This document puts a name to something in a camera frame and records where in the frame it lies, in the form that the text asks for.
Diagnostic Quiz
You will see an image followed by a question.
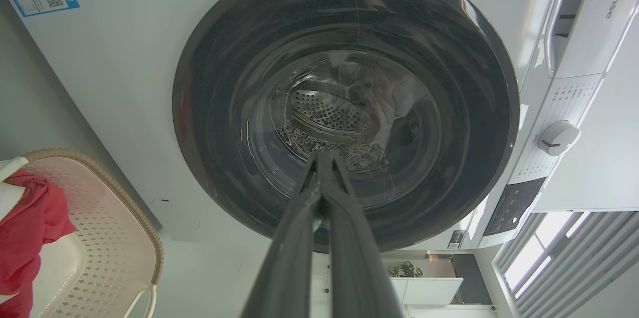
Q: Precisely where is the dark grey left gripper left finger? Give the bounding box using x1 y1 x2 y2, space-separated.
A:
241 150 328 318

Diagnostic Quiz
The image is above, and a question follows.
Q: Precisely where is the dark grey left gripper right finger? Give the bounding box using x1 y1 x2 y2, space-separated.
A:
322 150 406 318

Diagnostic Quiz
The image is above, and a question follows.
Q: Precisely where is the cream perforated laundry basket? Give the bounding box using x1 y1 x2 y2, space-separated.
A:
0 148 164 318

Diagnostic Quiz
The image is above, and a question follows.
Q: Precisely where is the green potted plant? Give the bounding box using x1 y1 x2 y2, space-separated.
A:
388 261 424 279

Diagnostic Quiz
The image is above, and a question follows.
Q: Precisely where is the white cabinet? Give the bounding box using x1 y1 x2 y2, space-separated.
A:
389 277 465 306

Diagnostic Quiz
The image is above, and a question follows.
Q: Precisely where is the black washing machine control panel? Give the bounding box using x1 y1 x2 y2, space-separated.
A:
483 177 547 237

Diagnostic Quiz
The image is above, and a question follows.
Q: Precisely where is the dark round washing machine door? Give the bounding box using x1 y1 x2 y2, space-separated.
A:
172 0 521 253

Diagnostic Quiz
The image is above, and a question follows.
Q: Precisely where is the window with grey blinds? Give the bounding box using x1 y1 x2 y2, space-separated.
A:
492 211 639 318

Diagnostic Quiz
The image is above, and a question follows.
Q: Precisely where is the white washing machine dial knob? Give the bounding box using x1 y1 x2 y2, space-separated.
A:
537 119 581 157

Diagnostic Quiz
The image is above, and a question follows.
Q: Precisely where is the white front-load washing machine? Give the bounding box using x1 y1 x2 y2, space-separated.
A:
0 0 639 252

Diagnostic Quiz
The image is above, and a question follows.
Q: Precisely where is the red garment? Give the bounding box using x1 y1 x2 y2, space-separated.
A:
0 169 78 318

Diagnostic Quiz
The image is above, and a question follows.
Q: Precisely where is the white detergent drawer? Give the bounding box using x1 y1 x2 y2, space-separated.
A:
543 0 639 79

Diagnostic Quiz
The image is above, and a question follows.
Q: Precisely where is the dark wall panel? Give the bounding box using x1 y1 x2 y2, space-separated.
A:
452 254 492 305

